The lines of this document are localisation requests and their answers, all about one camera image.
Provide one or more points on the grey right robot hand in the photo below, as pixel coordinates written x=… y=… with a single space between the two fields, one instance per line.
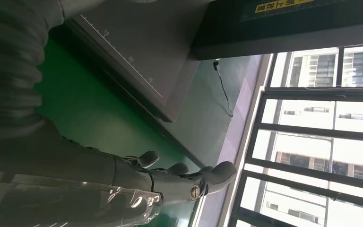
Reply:
x=75 y=169

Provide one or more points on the black scanner base platform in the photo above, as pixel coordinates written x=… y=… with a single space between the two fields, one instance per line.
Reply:
x=147 y=40

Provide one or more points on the black framed window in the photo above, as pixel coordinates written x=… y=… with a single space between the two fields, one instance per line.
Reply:
x=310 y=94

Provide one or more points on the black scanner column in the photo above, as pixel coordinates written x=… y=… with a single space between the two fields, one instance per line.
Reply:
x=294 y=34

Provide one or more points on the yellow and black column label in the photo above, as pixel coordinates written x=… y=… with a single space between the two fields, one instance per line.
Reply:
x=278 y=6

